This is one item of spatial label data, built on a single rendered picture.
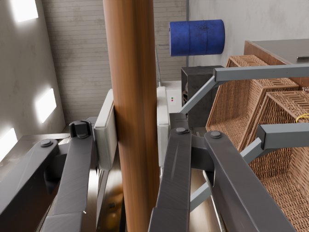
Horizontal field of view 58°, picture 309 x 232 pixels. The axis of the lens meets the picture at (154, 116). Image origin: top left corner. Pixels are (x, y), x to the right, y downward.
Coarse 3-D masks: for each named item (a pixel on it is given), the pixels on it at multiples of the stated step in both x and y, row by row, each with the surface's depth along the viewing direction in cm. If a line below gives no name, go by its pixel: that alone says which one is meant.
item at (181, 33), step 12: (180, 24) 453; (192, 24) 452; (204, 24) 451; (216, 24) 450; (180, 36) 447; (192, 36) 447; (204, 36) 447; (216, 36) 447; (180, 48) 456; (192, 48) 456; (204, 48) 457; (216, 48) 458
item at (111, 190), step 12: (120, 168) 146; (108, 180) 121; (120, 180) 141; (108, 192) 117; (120, 192) 135; (108, 204) 113; (120, 204) 130; (108, 216) 110; (120, 216) 126; (96, 228) 96; (108, 228) 107
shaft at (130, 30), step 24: (120, 0) 15; (144, 0) 16; (120, 24) 16; (144, 24) 16; (120, 48) 16; (144, 48) 17; (120, 72) 17; (144, 72) 17; (120, 96) 18; (144, 96) 18; (120, 120) 19; (144, 120) 18; (120, 144) 20; (144, 144) 19; (144, 168) 20; (144, 192) 21; (144, 216) 22
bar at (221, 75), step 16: (288, 64) 106; (304, 64) 105; (224, 80) 104; (272, 128) 60; (288, 128) 60; (304, 128) 60; (256, 144) 61; (272, 144) 60; (288, 144) 60; (304, 144) 60; (160, 176) 85; (208, 192) 66; (192, 208) 68
